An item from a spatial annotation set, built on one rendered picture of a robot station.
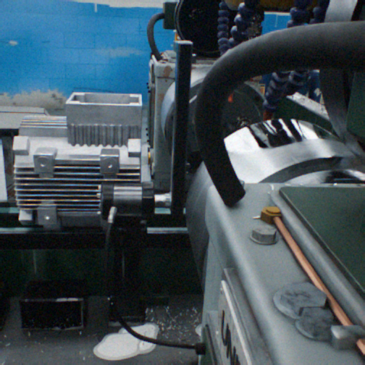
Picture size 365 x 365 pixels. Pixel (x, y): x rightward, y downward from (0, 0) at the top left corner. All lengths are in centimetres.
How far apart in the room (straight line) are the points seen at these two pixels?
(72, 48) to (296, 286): 612
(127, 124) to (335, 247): 53
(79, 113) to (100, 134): 5
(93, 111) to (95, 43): 556
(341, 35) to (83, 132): 60
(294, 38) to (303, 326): 12
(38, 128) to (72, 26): 552
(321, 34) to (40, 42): 615
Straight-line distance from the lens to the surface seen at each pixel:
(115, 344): 74
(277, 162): 45
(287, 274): 25
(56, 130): 77
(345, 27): 18
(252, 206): 32
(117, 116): 74
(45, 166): 72
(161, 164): 127
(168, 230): 79
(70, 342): 76
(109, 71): 633
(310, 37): 19
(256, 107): 103
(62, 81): 634
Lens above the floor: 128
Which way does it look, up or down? 21 degrees down
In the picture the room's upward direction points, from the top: 3 degrees clockwise
